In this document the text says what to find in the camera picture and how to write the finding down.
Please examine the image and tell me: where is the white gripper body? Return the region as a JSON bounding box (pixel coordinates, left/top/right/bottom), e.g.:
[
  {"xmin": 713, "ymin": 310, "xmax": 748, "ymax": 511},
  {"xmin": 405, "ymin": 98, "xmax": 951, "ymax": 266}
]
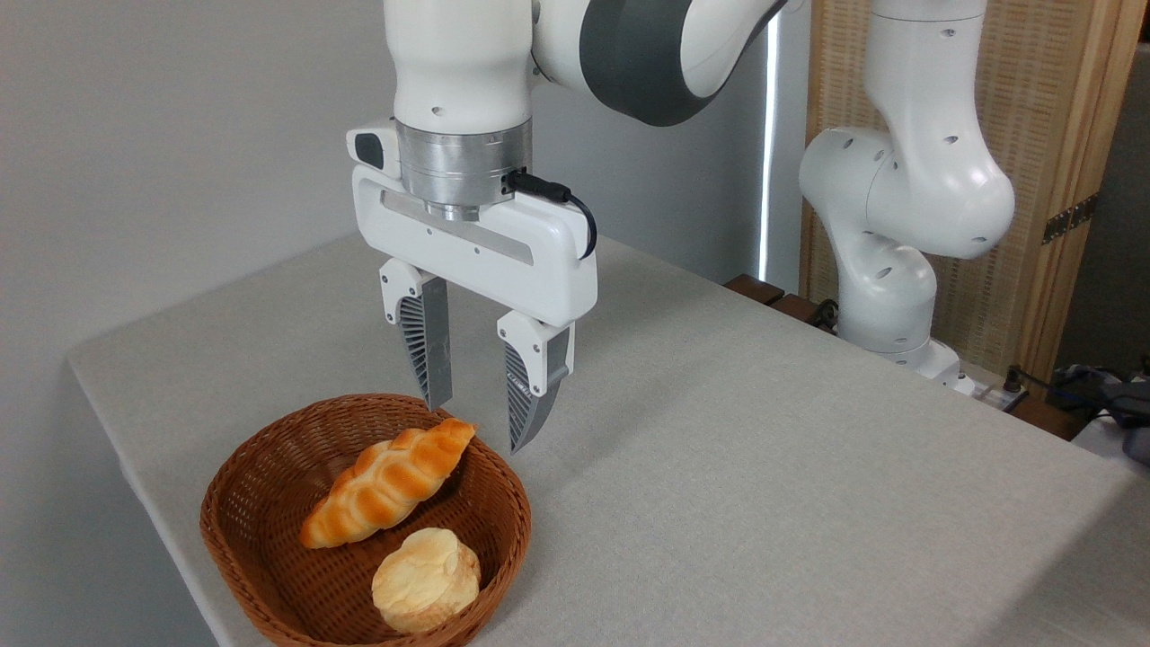
[{"xmin": 351, "ymin": 165, "xmax": 600, "ymax": 329}]

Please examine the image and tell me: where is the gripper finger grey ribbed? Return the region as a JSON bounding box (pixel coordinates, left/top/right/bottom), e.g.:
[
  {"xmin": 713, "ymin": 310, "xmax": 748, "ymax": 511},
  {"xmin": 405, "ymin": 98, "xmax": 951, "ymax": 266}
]
[
  {"xmin": 378, "ymin": 258, "xmax": 454, "ymax": 412},
  {"xmin": 497, "ymin": 310, "xmax": 576, "ymax": 455}
]

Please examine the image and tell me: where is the long braided golden bread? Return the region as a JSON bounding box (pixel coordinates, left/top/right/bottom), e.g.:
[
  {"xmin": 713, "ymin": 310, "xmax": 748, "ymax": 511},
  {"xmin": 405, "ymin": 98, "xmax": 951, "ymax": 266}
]
[{"xmin": 299, "ymin": 418, "xmax": 478, "ymax": 550}]

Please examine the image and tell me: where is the round pale bread roll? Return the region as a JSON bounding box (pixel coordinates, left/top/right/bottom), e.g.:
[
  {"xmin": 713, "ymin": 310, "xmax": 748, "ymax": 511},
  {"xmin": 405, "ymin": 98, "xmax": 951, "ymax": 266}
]
[{"xmin": 371, "ymin": 527, "xmax": 482, "ymax": 634}]

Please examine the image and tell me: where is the brown wicker basket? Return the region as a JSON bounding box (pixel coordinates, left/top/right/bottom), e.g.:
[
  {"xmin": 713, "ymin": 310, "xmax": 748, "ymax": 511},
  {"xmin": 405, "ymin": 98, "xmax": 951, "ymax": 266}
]
[{"xmin": 199, "ymin": 394, "xmax": 533, "ymax": 647}]

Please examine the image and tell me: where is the dark brown wooden block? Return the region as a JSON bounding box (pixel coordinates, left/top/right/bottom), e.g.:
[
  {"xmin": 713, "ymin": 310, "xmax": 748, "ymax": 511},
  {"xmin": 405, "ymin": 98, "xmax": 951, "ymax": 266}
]
[
  {"xmin": 723, "ymin": 274, "xmax": 787, "ymax": 306},
  {"xmin": 771, "ymin": 294, "xmax": 838, "ymax": 335}
]

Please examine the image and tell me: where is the white power strip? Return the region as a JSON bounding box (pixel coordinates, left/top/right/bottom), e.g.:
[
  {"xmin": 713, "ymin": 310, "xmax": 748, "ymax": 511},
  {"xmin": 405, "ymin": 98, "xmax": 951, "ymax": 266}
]
[{"xmin": 970, "ymin": 379, "xmax": 1027, "ymax": 412}]

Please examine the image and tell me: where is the dark metal hinge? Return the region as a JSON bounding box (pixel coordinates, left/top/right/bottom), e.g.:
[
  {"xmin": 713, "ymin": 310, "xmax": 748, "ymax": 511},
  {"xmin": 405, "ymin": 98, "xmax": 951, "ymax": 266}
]
[{"xmin": 1042, "ymin": 193, "xmax": 1099, "ymax": 245}]

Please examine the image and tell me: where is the wooden rattan folding screen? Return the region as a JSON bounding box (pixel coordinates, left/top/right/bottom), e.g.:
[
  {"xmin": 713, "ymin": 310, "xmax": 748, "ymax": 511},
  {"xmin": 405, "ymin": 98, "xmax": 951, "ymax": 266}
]
[{"xmin": 800, "ymin": 0, "xmax": 1150, "ymax": 387}]

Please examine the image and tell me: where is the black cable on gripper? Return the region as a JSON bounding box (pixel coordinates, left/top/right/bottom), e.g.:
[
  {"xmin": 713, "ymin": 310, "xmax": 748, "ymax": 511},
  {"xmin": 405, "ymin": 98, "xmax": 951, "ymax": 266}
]
[{"xmin": 503, "ymin": 169, "xmax": 598, "ymax": 261}]

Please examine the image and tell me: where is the brown wooden block with cables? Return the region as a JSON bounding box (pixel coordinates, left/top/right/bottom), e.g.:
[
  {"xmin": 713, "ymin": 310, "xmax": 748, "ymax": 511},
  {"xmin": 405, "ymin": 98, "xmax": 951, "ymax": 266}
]
[{"xmin": 1004, "ymin": 395, "xmax": 1093, "ymax": 442}]

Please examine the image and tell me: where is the black cable bundle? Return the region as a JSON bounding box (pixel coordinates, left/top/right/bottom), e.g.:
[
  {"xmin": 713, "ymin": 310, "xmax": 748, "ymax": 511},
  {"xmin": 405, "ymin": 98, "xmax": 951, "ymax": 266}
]
[{"xmin": 1004, "ymin": 358, "xmax": 1150, "ymax": 428}]

